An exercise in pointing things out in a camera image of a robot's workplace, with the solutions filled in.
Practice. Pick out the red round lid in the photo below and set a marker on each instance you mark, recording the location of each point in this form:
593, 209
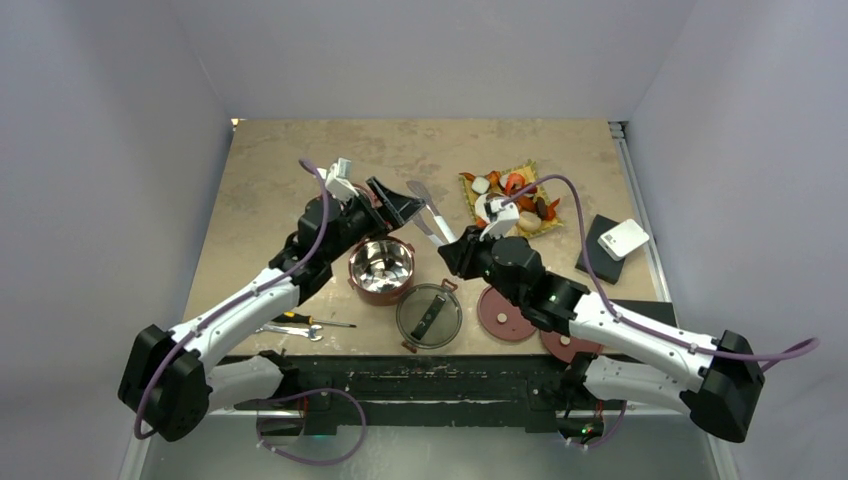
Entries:
566, 348
501, 319

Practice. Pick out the near red steel pot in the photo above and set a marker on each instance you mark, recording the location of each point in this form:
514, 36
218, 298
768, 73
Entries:
381, 271

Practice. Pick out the metal serving tongs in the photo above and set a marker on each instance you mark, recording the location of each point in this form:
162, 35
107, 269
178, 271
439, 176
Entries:
420, 190

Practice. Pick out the yellow black screwdriver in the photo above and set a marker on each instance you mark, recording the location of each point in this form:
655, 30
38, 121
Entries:
297, 318

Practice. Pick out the white small box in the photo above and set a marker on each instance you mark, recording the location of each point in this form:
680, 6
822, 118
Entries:
623, 239

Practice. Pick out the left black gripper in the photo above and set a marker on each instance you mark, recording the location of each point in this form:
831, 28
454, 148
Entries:
393, 212

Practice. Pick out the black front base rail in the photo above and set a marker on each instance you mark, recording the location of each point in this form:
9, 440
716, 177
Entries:
536, 393

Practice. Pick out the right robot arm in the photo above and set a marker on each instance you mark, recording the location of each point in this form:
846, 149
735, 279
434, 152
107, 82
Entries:
714, 380

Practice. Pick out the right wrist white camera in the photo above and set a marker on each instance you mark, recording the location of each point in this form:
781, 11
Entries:
498, 215

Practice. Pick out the yellow food tray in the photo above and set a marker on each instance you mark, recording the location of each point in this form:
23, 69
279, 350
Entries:
538, 214

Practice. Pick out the transparent grey pot lid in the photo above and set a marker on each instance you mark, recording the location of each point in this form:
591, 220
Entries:
429, 316

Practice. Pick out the wrist white camera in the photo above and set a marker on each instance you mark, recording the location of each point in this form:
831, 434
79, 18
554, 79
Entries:
336, 180
498, 215

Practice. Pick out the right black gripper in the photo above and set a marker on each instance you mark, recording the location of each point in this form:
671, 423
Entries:
460, 254

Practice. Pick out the right red round lid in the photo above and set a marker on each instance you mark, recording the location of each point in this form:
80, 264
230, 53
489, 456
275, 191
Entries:
566, 348

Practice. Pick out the left red round lid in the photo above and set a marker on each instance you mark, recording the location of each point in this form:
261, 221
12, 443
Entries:
501, 319

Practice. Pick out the aluminium frame rail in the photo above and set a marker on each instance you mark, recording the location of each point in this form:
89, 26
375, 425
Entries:
261, 194

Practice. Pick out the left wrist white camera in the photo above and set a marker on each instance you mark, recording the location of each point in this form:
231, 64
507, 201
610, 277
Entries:
336, 180

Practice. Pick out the silver open-end wrench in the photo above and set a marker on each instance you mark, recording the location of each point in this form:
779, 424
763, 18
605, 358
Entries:
312, 333

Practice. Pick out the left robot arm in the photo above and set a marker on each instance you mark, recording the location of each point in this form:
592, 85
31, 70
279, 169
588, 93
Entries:
167, 378

